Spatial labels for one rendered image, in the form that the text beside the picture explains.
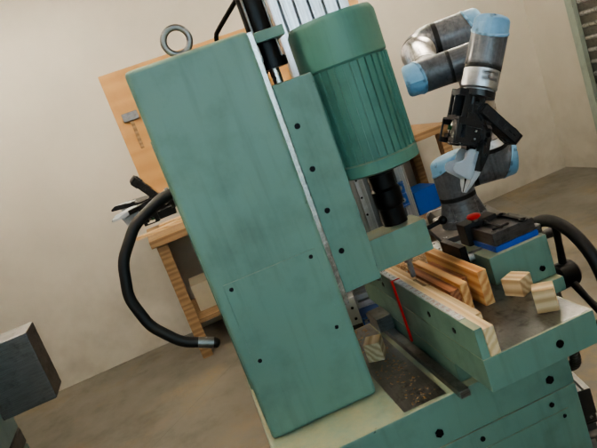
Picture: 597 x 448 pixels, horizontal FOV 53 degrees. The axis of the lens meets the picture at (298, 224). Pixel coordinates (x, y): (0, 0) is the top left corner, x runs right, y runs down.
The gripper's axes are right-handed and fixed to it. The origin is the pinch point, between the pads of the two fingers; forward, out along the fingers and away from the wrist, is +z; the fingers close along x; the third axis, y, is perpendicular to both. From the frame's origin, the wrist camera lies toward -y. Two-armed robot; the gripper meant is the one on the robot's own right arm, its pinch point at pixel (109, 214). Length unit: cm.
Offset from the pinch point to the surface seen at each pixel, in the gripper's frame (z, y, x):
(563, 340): -67, 20, -122
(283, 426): -21, 29, -99
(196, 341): -12, 17, -74
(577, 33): -343, 40, 184
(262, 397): -20, 22, -98
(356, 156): -53, -13, -90
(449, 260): -65, 14, -93
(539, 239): -83, 15, -99
